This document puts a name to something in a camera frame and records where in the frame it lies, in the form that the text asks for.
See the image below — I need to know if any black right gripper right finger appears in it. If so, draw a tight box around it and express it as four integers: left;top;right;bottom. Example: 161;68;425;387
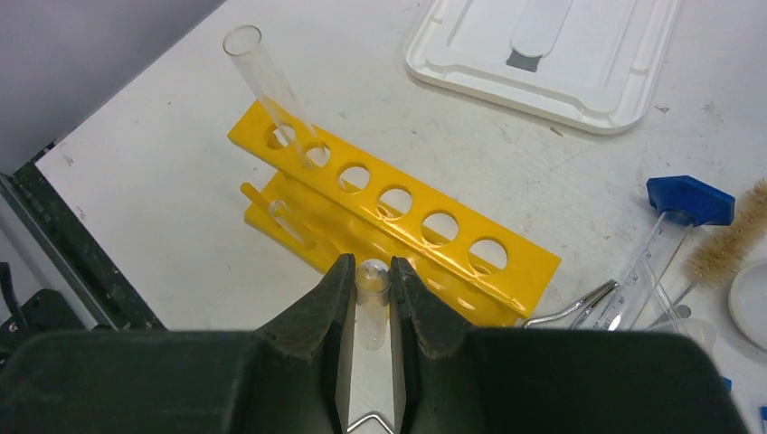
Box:
390;258;746;433

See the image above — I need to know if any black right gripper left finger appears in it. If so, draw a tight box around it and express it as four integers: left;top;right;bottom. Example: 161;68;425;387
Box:
1;254;355;433

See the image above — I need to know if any yellow test tube rack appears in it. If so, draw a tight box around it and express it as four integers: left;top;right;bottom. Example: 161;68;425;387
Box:
228;103;561;326

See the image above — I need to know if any clear glass test tube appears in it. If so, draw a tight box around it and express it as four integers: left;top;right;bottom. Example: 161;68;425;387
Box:
223;24;330;168

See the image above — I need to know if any blue funnel on stem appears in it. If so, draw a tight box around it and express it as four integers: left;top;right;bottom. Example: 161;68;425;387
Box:
590;175;735;331

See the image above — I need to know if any brown test tube brush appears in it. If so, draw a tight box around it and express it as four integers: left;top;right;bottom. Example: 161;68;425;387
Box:
652;178;766;326

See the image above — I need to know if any glass watch dish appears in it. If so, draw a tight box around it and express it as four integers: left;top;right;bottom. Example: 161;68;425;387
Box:
728;259;766;351

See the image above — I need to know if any white plastic bin lid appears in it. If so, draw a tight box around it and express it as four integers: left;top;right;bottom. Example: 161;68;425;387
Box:
404;1;680;135

